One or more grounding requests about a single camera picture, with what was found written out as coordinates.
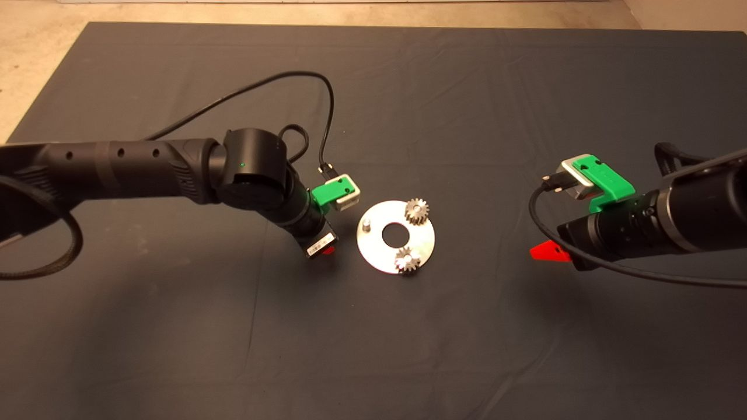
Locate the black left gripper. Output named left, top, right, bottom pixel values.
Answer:
left=274, top=175, right=340, bottom=259

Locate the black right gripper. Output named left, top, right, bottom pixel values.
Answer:
left=529, top=191, right=673, bottom=272

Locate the dark steel planetary gear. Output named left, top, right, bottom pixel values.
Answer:
left=395, top=247, right=423, bottom=275
left=404, top=198, right=430, bottom=227

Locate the round metal carrier plate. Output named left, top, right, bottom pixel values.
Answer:
left=357, top=201, right=436, bottom=275

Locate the dark grey table cloth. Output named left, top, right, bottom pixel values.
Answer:
left=0, top=22, right=747, bottom=420

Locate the black right camera cable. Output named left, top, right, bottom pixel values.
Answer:
left=528, top=174, right=747, bottom=290

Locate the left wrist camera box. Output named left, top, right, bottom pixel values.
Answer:
left=333, top=174, right=361, bottom=211

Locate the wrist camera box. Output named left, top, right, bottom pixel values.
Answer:
left=333, top=174, right=361, bottom=211
left=554, top=155, right=603, bottom=201

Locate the green left camera mount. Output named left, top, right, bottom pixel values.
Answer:
left=311, top=178, right=355, bottom=212

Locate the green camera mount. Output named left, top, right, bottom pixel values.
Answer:
left=572, top=155, right=636, bottom=214
left=311, top=178, right=355, bottom=212

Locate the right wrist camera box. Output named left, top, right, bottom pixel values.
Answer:
left=554, top=155, right=603, bottom=201

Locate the green right camera mount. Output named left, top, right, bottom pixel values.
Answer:
left=572, top=155, right=636, bottom=214

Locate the braided black left cable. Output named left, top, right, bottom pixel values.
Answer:
left=277, top=124, right=310, bottom=165

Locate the thick braided black cable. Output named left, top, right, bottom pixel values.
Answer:
left=0, top=174, right=84, bottom=281

